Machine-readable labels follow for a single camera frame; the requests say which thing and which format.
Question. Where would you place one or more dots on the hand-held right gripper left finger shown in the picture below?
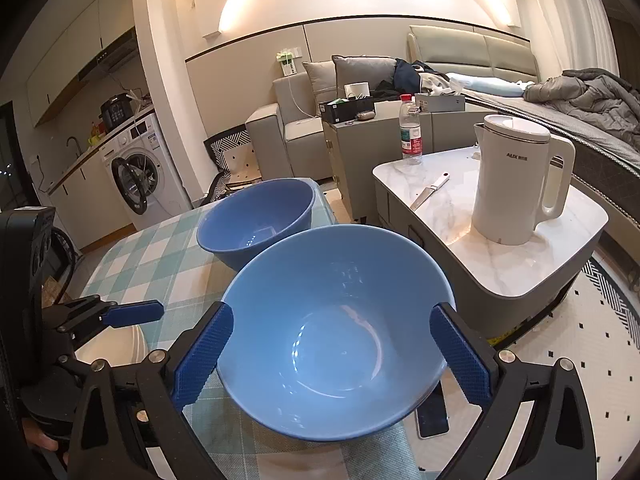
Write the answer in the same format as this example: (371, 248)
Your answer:
(202, 355)

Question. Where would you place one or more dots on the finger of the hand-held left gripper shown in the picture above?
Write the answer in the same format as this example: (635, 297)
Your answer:
(132, 312)
(75, 360)

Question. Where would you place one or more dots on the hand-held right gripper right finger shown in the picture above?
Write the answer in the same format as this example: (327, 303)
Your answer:
(462, 355)

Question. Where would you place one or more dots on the cream plate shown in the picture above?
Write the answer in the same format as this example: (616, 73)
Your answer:
(115, 347)

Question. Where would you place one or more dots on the blue bowl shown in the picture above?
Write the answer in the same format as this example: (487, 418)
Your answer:
(335, 340)
(250, 230)

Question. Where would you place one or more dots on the person's left hand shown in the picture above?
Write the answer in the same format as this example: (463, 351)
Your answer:
(42, 441)

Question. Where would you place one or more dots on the teal checked tablecloth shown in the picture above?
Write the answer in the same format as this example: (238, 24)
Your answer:
(150, 260)

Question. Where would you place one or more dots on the black smartphone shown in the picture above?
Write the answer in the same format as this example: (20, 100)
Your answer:
(432, 412)

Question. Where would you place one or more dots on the white marble coffee table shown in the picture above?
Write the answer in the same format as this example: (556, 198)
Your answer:
(500, 270)

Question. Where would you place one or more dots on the white lower kitchen cabinets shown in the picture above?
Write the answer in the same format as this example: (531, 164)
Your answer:
(80, 200)

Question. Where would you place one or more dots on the white kitchen cabinets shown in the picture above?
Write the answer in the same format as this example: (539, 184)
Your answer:
(80, 200)
(65, 60)

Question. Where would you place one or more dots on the dark glass door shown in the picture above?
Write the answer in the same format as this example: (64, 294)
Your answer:
(6, 160)

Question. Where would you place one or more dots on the white washing machine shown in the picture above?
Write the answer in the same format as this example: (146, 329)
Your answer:
(142, 170)

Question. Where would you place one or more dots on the kitchen faucet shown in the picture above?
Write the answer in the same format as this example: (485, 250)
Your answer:
(74, 147)

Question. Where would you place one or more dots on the yellow bottle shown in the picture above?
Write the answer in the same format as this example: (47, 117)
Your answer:
(95, 132)

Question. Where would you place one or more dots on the white electric kettle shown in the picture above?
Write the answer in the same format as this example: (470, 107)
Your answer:
(520, 180)

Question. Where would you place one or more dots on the black pressure cooker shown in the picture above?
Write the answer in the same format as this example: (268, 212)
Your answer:
(116, 110)

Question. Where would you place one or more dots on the grey side cabinet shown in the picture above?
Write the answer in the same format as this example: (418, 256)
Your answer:
(370, 160)
(450, 127)

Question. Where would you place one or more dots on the white upper kitchen cabinets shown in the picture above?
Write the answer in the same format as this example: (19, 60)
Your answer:
(65, 60)

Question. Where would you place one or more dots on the grey sofa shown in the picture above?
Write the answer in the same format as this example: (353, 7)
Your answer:
(280, 135)

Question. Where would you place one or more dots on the plastic water bottle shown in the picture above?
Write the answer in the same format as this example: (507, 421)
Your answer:
(411, 130)

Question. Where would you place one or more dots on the range hood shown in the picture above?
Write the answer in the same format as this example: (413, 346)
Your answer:
(115, 55)

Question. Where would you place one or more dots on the light blue pillow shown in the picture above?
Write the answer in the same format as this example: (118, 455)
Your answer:
(480, 85)

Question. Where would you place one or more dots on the black box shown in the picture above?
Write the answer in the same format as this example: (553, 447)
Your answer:
(345, 109)

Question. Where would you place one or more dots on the navy clothing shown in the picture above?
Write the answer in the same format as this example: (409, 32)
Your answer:
(407, 77)

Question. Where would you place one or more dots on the grey duvet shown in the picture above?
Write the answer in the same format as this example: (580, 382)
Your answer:
(590, 100)

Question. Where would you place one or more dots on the grey cushion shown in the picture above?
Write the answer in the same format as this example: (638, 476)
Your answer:
(365, 75)
(320, 80)

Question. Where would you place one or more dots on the beige upholstered bed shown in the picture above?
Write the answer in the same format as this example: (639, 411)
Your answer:
(470, 55)

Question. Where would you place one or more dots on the white wall-mounted holder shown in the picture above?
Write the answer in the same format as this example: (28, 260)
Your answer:
(289, 62)

